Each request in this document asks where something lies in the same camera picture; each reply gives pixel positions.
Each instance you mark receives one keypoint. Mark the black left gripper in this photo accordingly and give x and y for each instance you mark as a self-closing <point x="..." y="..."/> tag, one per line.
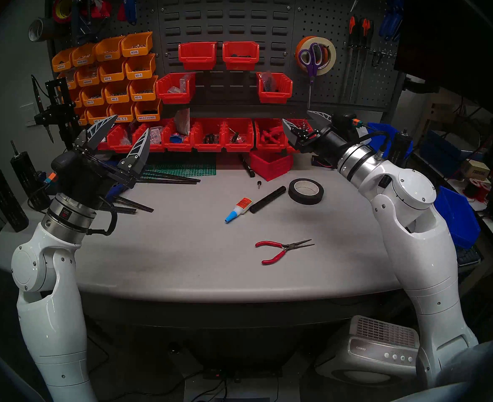
<point x="85" y="181"/>

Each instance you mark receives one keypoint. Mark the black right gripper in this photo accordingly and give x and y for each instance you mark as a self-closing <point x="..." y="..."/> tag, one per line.
<point x="326" y="148"/>

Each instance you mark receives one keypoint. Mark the beige masking tape roll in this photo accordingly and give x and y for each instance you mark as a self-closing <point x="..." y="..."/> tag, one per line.
<point x="332" y="57"/>

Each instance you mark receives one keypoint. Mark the orange tape roll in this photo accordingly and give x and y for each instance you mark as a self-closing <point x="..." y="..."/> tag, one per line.
<point x="298" y="49"/>

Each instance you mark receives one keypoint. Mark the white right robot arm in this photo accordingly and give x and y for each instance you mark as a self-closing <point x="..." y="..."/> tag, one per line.
<point x="418" y="238"/>

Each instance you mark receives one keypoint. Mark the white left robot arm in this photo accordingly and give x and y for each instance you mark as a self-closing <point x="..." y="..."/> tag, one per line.
<point x="49" y="313"/>

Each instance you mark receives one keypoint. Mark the black tape roll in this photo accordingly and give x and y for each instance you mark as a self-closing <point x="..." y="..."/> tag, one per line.
<point x="294" y="194"/>

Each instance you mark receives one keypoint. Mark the red white tape roll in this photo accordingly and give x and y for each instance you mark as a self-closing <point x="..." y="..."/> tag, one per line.
<point x="99" y="7"/>

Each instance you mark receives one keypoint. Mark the red plastic bin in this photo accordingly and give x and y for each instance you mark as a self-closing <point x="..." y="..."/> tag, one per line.
<point x="179" y="148"/>
<point x="173" y="96"/>
<point x="238" y="148"/>
<point x="208" y="148"/>
<point x="156" y="148"/>
<point x="271" y="148"/>
<point x="271" y="167"/>
<point x="241" y="63"/>
<point x="197" y="63"/>
<point x="273" y="96"/>
<point x="307" y="127"/>
<point x="116" y="145"/>

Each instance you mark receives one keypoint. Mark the orange screw bin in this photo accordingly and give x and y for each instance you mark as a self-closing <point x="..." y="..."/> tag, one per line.
<point x="71" y="83"/>
<point x="92" y="100"/>
<point x="108" y="54"/>
<point x="76" y="101"/>
<point x="122" y="112"/>
<point x="117" y="97"/>
<point x="82" y="119"/>
<point x="83" y="60"/>
<point x="135" y="50"/>
<point x="88" y="81"/>
<point x="97" y="112"/>
<point x="139" y="73"/>
<point x="142" y="95"/>
<point x="112" y="76"/>
<point x="61" y="65"/>
<point x="148" y="112"/>

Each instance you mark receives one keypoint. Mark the clear bag of screws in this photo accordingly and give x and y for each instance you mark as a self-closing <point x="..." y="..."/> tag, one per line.
<point x="157" y="135"/>

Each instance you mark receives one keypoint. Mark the black battery holder with board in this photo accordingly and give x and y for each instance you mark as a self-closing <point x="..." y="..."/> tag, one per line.
<point x="319" y="162"/>

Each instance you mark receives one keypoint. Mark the small blue part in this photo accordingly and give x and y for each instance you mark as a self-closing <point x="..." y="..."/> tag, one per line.
<point x="176" y="139"/>

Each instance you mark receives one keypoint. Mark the clear bag of black parts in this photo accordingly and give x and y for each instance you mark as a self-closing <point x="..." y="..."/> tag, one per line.
<point x="268" y="81"/>

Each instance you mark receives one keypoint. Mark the black metal stand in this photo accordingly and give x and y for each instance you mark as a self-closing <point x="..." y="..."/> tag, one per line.
<point x="64" y="112"/>

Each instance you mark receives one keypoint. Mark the white card packet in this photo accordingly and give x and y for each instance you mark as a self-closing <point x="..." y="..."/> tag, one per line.
<point x="182" y="122"/>

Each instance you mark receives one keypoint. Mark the black marker pen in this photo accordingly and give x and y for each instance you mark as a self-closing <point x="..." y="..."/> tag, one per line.
<point x="248" y="167"/>

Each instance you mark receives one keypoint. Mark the small black metal tool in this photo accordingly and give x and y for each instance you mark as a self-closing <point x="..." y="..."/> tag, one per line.
<point x="236" y="138"/>

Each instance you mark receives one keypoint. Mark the green cutting mat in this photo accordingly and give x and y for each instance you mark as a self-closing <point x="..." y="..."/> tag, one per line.
<point x="187" y="168"/>

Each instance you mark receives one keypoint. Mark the blue plastic bin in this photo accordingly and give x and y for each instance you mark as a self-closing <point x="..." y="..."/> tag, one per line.
<point x="460" y="221"/>
<point x="382" y="127"/>

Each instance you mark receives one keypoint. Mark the black plastic tube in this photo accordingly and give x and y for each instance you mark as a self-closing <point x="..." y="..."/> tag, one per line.
<point x="269" y="199"/>

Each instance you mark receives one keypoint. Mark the clear plastic parts bag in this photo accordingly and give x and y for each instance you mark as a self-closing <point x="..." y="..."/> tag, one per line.
<point x="181" y="85"/>

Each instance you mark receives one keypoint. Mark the small black parts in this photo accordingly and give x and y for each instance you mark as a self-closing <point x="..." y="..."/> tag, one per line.
<point x="212" y="139"/>

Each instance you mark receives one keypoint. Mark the black carabiner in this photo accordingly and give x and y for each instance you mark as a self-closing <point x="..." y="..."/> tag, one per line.
<point x="373" y="60"/>

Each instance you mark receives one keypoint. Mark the tall black capped cylinder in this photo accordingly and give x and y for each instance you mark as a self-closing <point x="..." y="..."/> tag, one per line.
<point x="401" y="148"/>

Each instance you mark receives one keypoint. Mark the black cylinder with metal tip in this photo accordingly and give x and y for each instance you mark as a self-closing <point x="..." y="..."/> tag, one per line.
<point x="24" y="171"/>

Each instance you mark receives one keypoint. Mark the glue bottle with blue cap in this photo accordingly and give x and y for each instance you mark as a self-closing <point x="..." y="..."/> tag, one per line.
<point x="242" y="204"/>

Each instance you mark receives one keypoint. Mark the metal multi hook tool rack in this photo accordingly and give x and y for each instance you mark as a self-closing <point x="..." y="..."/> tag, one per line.
<point x="380" y="51"/>

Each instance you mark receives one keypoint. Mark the black hanging clamp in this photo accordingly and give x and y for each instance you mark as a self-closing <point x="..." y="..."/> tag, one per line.
<point x="78" y="24"/>

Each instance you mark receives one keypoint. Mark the black ribbed cylinder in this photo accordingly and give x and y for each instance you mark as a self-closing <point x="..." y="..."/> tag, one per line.
<point x="7" y="204"/>

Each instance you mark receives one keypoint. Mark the dark blue crate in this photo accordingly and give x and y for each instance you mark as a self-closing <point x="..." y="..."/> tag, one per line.
<point x="439" y="152"/>

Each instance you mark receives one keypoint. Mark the small cardboard box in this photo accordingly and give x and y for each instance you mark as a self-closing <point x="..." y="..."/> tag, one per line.
<point x="477" y="170"/>

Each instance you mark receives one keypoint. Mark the black monitor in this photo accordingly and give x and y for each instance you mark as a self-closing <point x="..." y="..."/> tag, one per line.
<point x="460" y="37"/>

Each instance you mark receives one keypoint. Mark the black keyboard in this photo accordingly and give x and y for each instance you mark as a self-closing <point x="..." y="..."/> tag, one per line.
<point x="469" y="256"/>

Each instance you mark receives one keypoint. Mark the white grey air purifier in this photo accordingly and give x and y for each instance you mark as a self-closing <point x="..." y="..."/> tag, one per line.
<point x="363" y="355"/>

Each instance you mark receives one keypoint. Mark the black power strip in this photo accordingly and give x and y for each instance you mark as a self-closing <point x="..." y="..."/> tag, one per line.
<point x="246" y="372"/>

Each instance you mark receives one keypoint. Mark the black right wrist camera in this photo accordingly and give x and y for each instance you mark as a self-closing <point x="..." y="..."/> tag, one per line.
<point x="347" y="122"/>

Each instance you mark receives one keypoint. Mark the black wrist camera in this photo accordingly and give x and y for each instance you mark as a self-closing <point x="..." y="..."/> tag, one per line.
<point x="347" y="122"/>
<point x="62" y="164"/>

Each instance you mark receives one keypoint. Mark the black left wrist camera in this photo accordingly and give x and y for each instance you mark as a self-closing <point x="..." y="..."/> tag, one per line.
<point x="62" y="164"/>

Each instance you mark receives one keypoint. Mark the grey duct tape roll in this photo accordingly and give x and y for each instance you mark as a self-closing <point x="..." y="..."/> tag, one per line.
<point x="43" y="27"/>

